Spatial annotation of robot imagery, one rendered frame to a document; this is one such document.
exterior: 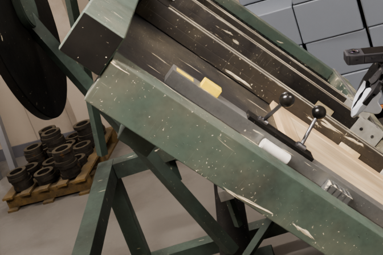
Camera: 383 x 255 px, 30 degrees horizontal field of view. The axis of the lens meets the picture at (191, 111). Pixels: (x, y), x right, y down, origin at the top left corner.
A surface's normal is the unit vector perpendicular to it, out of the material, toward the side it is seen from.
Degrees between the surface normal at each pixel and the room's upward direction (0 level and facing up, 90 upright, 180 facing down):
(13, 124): 90
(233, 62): 90
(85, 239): 0
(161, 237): 0
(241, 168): 90
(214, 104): 90
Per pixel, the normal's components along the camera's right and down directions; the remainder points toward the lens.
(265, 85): 0.00, 0.33
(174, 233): -0.32, -0.90
